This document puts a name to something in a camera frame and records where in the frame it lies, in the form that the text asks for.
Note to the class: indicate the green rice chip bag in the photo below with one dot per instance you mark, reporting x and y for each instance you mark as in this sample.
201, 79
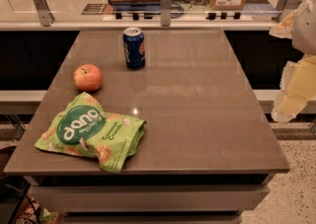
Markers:
84, 129

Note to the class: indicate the snack box under table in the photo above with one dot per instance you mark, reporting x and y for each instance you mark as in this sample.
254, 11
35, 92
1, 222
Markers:
31, 212

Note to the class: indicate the blue Pepsi can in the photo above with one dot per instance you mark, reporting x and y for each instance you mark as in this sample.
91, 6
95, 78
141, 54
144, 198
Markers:
134, 49

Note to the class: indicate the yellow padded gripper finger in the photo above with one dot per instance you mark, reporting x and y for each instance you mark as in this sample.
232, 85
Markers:
297, 88
284, 28

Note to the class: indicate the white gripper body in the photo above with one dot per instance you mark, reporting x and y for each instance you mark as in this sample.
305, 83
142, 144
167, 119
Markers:
306, 26

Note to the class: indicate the middle metal glass bracket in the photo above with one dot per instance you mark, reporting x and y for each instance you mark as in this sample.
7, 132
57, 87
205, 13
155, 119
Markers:
165, 6

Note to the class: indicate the left metal glass bracket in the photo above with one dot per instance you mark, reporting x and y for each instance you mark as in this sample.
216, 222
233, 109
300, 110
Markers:
46, 18

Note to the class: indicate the red apple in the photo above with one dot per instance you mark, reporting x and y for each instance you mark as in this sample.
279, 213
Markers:
88, 78

